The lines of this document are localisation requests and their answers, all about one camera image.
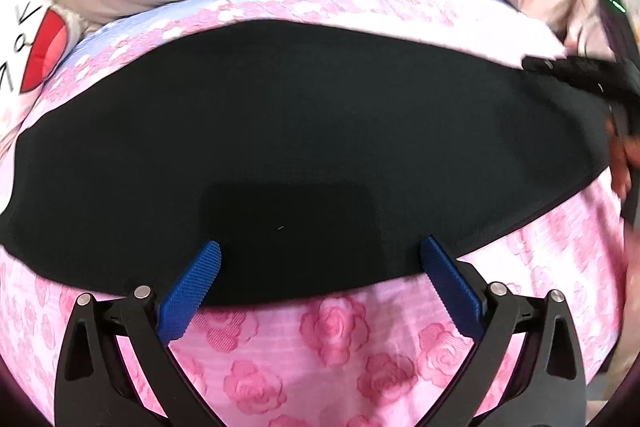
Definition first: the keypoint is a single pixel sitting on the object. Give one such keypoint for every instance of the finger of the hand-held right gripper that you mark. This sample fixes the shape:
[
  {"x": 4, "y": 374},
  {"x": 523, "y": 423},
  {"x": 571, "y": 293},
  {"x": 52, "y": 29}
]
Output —
[{"x": 575, "y": 69}]

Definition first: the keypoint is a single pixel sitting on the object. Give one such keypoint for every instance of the person's right hand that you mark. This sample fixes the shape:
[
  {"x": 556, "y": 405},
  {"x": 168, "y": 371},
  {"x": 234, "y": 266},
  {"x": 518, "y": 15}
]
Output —
[{"x": 622, "y": 162}]

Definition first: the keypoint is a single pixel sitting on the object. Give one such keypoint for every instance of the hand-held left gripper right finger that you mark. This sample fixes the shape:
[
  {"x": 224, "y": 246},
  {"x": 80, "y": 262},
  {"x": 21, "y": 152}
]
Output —
[{"x": 445, "y": 279}]

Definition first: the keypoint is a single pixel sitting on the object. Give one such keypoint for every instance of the black pants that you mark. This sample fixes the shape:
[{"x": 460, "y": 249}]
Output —
[{"x": 300, "y": 147}]

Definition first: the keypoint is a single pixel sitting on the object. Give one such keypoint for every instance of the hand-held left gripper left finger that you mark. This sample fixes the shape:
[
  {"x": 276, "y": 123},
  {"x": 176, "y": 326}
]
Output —
[{"x": 197, "y": 282}]

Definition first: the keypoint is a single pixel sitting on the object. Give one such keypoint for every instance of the cartoon face pillow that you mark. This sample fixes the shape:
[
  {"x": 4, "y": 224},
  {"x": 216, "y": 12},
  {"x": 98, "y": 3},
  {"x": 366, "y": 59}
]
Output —
[{"x": 30, "y": 37}]

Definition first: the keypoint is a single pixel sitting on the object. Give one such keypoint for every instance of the pink floral bed sheet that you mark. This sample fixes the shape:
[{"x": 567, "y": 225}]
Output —
[{"x": 350, "y": 357}]

